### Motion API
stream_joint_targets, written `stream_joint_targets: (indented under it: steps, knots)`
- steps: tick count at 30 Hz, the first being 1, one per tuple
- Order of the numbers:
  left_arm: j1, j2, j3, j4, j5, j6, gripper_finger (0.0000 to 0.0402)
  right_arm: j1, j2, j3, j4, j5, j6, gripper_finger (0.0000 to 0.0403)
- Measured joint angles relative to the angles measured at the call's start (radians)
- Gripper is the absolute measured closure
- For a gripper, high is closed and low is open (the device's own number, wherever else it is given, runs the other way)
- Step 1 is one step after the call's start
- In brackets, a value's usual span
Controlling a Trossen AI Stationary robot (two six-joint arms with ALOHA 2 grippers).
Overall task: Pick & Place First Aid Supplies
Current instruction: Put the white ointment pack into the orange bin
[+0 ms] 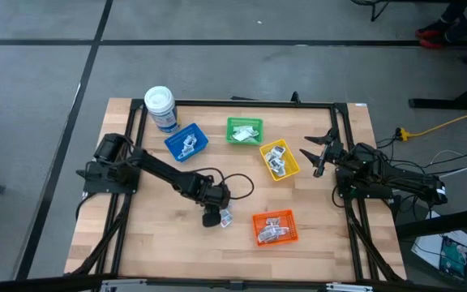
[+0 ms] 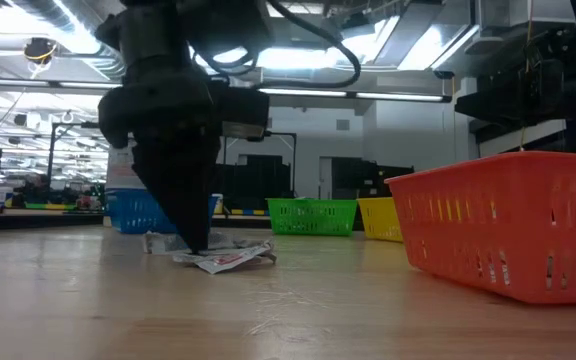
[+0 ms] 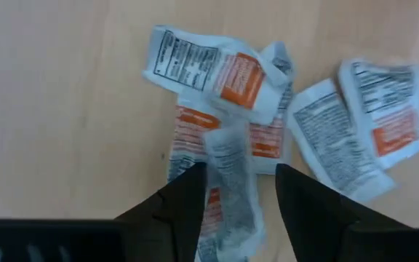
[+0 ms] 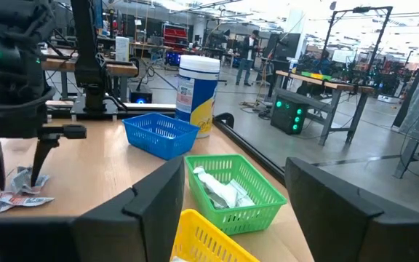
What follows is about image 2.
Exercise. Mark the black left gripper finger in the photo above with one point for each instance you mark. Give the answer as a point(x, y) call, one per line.
point(173, 185)
point(208, 190)

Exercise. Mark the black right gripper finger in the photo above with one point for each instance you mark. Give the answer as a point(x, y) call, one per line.
point(498, 107)

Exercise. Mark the orange plastic basket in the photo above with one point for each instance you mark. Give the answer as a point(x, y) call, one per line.
point(508, 225)

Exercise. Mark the yellow plastic basket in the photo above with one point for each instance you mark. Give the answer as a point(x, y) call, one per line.
point(380, 217)

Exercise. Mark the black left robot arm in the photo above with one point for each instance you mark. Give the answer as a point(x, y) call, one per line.
point(168, 30)

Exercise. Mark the white first aid packet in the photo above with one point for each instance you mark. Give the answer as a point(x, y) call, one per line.
point(233, 240)

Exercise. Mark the yellow-black striped bar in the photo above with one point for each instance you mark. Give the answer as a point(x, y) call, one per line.
point(248, 212)

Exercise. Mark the blue plastic basket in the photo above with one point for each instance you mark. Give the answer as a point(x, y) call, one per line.
point(133, 212)

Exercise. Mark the white wipes canister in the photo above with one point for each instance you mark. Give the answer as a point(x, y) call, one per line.
point(120, 172)

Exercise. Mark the red-printed white packet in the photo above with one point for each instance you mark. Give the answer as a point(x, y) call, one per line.
point(228, 260)

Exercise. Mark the slanted ceiling light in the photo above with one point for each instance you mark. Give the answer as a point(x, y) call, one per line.
point(433, 50)

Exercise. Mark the green plastic basket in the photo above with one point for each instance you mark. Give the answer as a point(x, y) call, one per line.
point(313, 216)

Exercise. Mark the white door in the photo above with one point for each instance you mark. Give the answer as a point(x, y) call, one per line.
point(325, 177)

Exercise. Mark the black pole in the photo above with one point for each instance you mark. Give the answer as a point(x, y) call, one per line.
point(50, 160)

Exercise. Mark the yellow-green block strip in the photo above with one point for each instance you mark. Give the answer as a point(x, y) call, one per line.
point(50, 205)

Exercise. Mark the round ceiling fixture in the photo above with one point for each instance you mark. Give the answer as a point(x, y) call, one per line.
point(40, 50)

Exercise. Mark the wooden background table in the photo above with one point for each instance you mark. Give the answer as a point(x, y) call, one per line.
point(43, 211)

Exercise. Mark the long fluorescent light strip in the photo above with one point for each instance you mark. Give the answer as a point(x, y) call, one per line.
point(308, 92)

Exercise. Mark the ceiling light panel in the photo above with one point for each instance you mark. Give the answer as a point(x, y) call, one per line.
point(293, 57)

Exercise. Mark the black cabinet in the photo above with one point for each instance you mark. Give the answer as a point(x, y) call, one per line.
point(368, 180)

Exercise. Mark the grey ceiling box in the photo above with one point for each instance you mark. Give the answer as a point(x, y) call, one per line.
point(308, 22)

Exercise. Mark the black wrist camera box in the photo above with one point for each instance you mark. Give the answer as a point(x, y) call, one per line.
point(245, 112)

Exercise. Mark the black gantry frame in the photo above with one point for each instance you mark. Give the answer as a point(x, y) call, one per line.
point(288, 145)

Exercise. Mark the square wall vent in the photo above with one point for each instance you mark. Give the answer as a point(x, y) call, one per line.
point(343, 125)

